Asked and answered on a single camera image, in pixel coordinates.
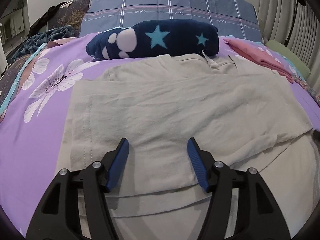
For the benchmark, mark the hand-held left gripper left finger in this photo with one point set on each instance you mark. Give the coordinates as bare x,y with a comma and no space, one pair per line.
117,165

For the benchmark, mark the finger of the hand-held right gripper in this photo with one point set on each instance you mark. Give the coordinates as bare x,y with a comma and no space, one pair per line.
317,134

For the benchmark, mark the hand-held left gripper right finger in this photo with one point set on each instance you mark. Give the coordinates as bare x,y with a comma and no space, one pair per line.
197,165

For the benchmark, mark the beige t-shirt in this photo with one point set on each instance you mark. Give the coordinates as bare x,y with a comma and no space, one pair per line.
162,105

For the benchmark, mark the patterned multicolour cloth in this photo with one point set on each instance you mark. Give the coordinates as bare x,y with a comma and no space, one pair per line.
308,87

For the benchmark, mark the green pillow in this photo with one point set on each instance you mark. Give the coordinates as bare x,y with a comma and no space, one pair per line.
290,57

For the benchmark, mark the purple floral bedsheet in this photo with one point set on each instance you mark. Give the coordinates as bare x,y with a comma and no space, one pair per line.
37,130

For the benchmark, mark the folded pink cloth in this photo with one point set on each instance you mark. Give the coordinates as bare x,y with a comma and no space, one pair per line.
257,53

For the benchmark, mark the black lamp stand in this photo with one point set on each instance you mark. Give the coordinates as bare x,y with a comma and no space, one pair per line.
294,17

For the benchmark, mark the navy star fleece blanket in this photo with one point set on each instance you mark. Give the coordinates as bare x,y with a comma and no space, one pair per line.
175,38

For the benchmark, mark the white pleated curtain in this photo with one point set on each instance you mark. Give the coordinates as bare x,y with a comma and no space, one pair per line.
277,10

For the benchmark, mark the dark teal fleece blanket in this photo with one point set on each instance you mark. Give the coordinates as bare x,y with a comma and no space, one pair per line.
40,41

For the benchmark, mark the dark floral quilt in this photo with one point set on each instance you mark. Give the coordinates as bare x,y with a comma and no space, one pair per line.
72,12

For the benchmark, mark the black cloth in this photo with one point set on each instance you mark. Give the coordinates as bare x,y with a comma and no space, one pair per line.
42,21

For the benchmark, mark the blue plaid pillow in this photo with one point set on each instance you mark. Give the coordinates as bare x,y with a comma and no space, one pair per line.
175,0

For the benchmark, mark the white shelf unit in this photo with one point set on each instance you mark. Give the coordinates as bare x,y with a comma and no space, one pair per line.
12,27

